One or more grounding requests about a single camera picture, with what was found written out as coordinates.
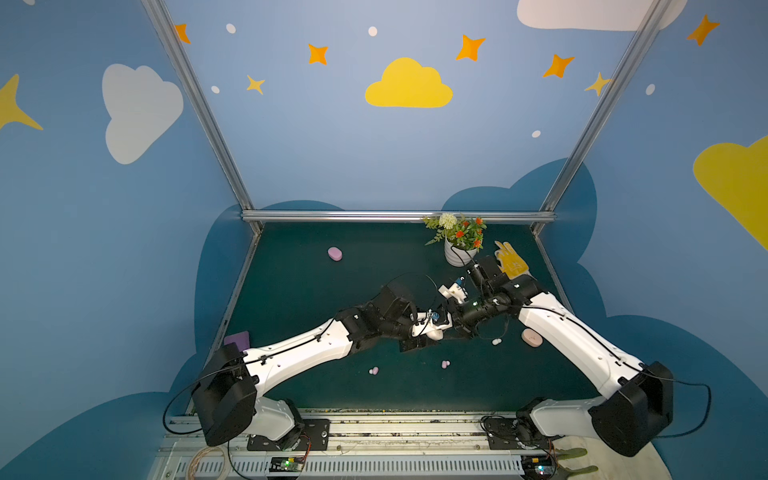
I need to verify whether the pink earbud charging case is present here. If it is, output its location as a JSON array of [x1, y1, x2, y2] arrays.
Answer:
[[521, 328, 544, 348]]

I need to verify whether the white earbud charging case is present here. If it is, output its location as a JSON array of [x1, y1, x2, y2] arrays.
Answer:
[[424, 326, 444, 341]]

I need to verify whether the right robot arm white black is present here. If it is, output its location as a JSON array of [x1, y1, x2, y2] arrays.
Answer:
[[439, 257, 674, 457]]

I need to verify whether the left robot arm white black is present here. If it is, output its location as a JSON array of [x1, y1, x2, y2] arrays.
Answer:
[[192, 287, 453, 449]]

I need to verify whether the purple earbud charging case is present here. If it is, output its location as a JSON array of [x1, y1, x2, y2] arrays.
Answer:
[[327, 247, 343, 262]]

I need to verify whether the yellow work glove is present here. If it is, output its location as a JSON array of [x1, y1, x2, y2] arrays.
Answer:
[[494, 241, 530, 279]]

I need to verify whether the white potted flower plant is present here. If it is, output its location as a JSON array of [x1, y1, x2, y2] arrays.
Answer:
[[422, 213, 487, 267]]

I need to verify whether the beige cloth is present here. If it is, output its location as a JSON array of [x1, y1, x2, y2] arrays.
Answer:
[[553, 436, 672, 480]]

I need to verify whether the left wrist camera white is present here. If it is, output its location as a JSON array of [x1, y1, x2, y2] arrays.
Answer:
[[412, 310, 453, 333]]

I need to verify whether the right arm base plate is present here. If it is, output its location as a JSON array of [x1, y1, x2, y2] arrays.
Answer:
[[480, 415, 559, 451]]

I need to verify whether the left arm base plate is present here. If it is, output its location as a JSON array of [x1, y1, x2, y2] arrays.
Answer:
[[246, 419, 331, 452]]

